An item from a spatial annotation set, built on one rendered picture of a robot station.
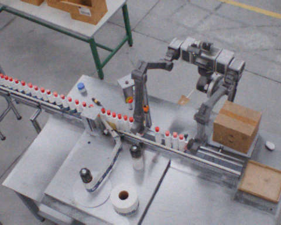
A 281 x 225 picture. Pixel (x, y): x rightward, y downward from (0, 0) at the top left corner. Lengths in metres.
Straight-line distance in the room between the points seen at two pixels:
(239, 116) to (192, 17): 2.82
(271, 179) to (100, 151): 1.38
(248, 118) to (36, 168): 1.78
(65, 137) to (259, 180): 1.66
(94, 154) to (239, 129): 1.18
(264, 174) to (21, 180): 1.96
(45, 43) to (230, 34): 2.55
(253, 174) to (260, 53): 2.36
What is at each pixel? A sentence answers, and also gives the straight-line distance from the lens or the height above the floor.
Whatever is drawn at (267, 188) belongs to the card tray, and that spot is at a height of 0.83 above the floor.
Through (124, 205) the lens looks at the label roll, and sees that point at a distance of 2.85.
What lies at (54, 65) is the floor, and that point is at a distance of 5.35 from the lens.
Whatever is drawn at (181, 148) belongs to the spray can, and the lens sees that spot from 3.14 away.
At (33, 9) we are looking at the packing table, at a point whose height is 0.78.
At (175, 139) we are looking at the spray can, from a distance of 3.06.
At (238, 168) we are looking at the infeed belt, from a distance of 3.13.
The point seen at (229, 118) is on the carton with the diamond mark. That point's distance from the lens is 3.09.
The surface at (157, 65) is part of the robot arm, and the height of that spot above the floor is 1.55.
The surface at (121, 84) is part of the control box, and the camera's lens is 2.88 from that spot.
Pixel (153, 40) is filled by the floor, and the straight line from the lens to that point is 5.36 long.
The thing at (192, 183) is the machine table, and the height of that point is 0.83.
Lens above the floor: 3.60
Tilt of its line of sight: 53 degrees down
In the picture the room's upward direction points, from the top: 10 degrees counter-clockwise
